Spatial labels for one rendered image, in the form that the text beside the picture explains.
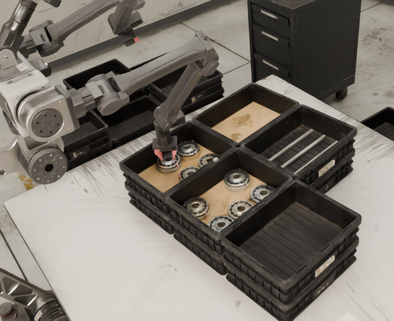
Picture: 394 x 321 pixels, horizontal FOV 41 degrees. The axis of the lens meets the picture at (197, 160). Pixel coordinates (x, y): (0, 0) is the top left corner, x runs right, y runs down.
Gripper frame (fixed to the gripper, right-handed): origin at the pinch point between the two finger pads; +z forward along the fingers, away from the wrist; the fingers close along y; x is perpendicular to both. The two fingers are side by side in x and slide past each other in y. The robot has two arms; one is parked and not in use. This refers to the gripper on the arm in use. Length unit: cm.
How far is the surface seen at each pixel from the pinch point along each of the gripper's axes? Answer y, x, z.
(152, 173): 7.4, 4.0, 4.0
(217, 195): -19.2, 21.6, 3.7
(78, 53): 97, -266, 84
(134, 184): 13.9, 13.5, 0.4
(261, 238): -34, 47, 3
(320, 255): -50, 65, -7
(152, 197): 6.4, 21.5, 1.3
